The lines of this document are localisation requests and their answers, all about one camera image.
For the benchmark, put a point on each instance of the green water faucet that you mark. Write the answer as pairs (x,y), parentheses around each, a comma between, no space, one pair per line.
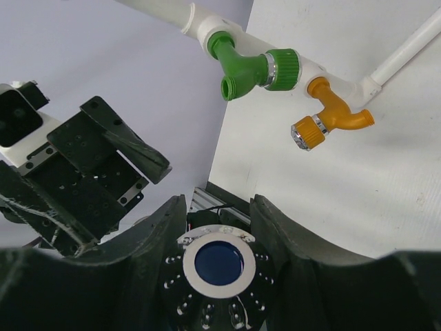
(273,70)

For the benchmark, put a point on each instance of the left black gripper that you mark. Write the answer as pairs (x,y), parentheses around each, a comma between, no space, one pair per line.
(78,187)

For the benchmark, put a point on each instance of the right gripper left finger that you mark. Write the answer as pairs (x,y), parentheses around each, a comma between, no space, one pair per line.
(111,287)

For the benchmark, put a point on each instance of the white PVC pipe stand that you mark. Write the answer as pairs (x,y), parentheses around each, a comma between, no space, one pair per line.
(200,23)

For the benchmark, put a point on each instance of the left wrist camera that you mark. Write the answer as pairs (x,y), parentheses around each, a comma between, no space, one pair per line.
(24,127)

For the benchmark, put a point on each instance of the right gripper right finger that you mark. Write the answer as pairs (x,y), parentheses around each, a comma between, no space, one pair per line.
(322,286)

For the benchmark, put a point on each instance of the blue water faucet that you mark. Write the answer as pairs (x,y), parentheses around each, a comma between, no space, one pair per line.
(217,277)

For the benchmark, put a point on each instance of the orange water faucet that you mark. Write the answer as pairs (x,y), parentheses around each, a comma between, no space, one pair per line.
(311,131)

